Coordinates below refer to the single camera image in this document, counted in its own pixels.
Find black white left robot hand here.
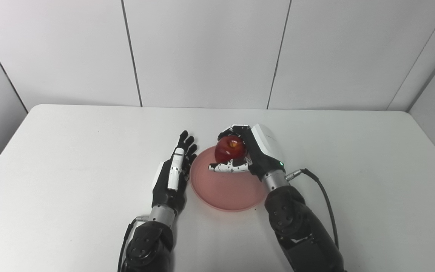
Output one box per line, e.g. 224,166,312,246
151,130,198,215

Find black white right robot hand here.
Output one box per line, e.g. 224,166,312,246
208,123,287,182

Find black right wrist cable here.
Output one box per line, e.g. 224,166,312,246
285,168,340,250

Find pink round plate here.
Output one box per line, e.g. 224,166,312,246
190,146,269,212

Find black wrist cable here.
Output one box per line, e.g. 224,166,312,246
117,215,150,272
285,168,340,250

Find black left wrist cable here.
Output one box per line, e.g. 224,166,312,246
117,215,150,272

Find red apple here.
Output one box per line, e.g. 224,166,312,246
214,136,247,164

